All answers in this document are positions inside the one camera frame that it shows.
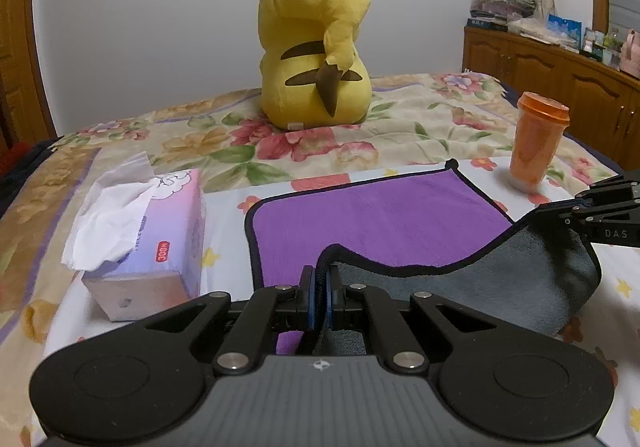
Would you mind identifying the pile of bags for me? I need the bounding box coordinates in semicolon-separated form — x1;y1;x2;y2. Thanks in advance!
468;0;537;32

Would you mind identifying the pink tissue box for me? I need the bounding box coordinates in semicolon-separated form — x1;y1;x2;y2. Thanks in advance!
62;152;208;324

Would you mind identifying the purple and grey towel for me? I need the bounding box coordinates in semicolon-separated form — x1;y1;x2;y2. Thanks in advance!
244;159;604;359

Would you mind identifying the pink bag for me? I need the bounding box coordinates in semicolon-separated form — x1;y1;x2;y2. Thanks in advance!
619;29;640;78

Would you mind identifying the yellow plush toy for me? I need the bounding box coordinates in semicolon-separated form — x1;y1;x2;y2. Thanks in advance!
226;0;377;132

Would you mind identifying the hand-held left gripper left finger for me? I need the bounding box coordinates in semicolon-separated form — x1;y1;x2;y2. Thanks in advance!
144;266;317;374

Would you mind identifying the wooden door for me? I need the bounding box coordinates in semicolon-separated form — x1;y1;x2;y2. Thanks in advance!
0;0;58;154

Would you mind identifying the wooden cabinet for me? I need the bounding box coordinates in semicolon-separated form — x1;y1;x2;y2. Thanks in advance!
462;25;640;168

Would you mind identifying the blue picture box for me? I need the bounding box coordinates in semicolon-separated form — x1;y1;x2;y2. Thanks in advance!
546;14;584;50

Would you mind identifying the floral blanket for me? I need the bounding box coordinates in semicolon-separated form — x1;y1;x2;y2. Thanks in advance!
0;72;640;447

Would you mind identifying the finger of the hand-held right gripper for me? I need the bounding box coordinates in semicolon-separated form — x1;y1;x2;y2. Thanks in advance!
574;174;640;208
529;202;640;231

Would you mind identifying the orange plastic cup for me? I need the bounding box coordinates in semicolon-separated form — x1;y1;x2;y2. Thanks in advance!
508;91;571;193

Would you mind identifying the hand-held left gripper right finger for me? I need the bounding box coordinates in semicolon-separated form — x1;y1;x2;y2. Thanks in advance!
327;266;498;374

